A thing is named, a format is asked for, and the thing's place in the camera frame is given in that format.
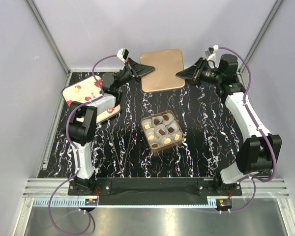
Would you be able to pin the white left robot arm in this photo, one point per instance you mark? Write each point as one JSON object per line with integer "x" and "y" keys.
{"x": 80, "y": 130}

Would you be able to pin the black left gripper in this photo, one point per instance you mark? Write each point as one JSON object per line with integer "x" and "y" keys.
{"x": 136, "y": 70}

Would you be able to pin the round brown chocolate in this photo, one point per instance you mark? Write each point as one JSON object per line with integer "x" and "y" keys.
{"x": 165, "y": 117}

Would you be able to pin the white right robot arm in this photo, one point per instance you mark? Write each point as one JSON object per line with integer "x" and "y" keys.
{"x": 260, "y": 149}

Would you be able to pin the rose gold box lid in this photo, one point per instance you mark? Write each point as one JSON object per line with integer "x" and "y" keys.
{"x": 167, "y": 64}

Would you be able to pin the dark cone chocolate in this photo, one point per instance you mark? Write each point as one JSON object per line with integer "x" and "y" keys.
{"x": 156, "y": 121}

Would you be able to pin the dark square chocolate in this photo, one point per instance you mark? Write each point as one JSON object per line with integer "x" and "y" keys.
{"x": 171, "y": 130}

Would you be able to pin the strawberry pattern tray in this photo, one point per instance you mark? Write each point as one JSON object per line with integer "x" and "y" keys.
{"x": 89, "y": 89}

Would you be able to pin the rose gold chocolate box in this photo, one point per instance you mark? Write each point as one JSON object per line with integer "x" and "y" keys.
{"x": 158, "y": 136}

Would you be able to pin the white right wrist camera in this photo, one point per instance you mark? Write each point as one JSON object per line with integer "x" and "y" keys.
{"x": 210, "y": 53}

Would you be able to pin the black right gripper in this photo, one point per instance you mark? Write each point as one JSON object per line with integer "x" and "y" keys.
{"x": 192, "y": 72}

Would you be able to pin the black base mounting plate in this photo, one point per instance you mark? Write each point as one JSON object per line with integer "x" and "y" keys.
{"x": 171, "y": 191}

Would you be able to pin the metal tongs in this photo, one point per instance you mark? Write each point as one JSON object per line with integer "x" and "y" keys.
{"x": 121, "y": 140}

